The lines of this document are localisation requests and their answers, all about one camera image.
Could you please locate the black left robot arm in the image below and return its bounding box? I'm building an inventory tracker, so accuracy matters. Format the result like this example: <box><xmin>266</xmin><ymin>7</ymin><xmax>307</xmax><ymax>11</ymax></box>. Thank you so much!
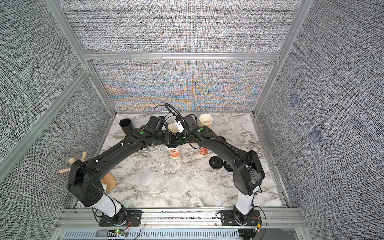
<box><xmin>68</xmin><ymin>128</ymin><xmax>170</xmax><ymax>226</ymax></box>

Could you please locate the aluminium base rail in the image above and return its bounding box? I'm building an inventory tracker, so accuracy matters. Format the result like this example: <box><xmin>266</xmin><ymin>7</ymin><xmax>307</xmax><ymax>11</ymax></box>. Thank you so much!
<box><xmin>51</xmin><ymin>207</ymin><xmax>311</xmax><ymax>240</ymax></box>

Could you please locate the black cylindrical cup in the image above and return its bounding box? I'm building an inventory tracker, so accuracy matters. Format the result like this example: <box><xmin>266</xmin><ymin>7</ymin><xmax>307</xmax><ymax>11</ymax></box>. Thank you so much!
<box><xmin>119</xmin><ymin>119</ymin><xmax>135</xmax><ymax>135</ymax></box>

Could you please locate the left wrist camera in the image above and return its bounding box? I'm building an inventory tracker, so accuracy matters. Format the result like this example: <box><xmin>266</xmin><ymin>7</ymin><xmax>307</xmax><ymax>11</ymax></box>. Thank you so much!
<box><xmin>147</xmin><ymin>116</ymin><xmax>165</xmax><ymax>131</ymax></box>

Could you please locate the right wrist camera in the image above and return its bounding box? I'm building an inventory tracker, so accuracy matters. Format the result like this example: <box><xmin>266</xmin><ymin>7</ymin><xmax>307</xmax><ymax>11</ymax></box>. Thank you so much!
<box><xmin>174</xmin><ymin>114</ymin><xmax>198</xmax><ymax>133</ymax></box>

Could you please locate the black plastic cup lid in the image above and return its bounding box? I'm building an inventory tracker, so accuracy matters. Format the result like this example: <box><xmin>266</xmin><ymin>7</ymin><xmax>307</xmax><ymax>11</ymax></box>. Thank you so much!
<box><xmin>209</xmin><ymin>156</ymin><xmax>224</xmax><ymax>170</ymax></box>
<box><xmin>223</xmin><ymin>162</ymin><xmax>233</xmax><ymax>173</ymax></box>
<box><xmin>166</xmin><ymin>145</ymin><xmax>180</xmax><ymax>149</ymax></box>
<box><xmin>217</xmin><ymin>136</ymin><xmax>227</xmax><ymax>142</ymax></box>

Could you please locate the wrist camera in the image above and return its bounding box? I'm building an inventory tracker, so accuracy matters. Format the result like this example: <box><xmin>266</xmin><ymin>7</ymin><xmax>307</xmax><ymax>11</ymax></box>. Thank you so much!
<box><xmin>174</xmin><ymin>114</ymin><xmax>198</xmax><ymax>133</ymax></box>
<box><xmin>147</xmin><ymin>116</ymin><xmax>165</xmax><ymax>131</ymax></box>

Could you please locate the wooden mug tree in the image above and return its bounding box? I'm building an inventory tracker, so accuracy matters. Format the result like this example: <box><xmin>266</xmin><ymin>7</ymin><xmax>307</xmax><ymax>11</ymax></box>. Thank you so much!
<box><xmin>58</xmin><ymin>151</ymin><xmax>118</xmax><ymax>193</ymax></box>

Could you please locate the red milk tea paper cup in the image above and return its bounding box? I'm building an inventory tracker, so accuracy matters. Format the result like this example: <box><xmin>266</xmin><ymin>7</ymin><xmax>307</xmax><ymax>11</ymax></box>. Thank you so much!
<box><xmin>199</xmin><ymin>147</ymin><xmax>209</xmax><ymax>156</ymax></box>

